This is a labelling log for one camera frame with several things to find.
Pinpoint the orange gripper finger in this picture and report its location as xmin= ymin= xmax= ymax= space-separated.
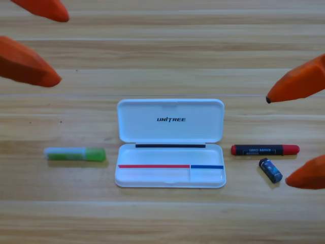
xmin=285 ymin=154 xmax=325 ymax=190
xmin=266 ymin=53 xmax=325 ymax=104
xmin=0 ymin=36 xmax=62 ymax=88
xmin=10 ymin=0 xmax=70 ymax=23

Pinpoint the small blue black eraser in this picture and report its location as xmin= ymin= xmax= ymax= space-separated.
xmin=258 ymin=157 xmax=283 ymax=184

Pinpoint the black and red marker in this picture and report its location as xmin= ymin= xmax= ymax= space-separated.
xmin=231 ymin=144 xmax=301 ymax=157

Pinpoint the green highlighter pen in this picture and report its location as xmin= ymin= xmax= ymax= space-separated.
xmin=43 ymin=146 xmax=107 ymax=163

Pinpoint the white Unitree pencil case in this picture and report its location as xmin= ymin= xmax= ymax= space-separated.
xmin=114 ymin=98 xmax=227 ymax=189

